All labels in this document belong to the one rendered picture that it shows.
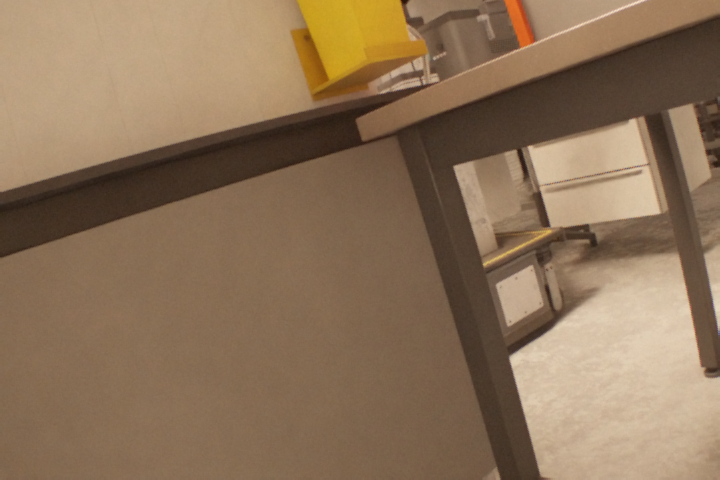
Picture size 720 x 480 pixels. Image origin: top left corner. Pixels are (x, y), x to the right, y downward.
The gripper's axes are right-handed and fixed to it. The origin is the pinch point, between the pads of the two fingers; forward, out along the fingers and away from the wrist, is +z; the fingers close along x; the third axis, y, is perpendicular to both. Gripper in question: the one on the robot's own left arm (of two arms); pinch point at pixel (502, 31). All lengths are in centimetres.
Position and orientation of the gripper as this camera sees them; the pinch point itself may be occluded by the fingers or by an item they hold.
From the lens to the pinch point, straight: 256.5
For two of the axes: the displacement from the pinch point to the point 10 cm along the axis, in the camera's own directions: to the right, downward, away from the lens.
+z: 3.1, 9.5, 0.7
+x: -8.4, 3.1, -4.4
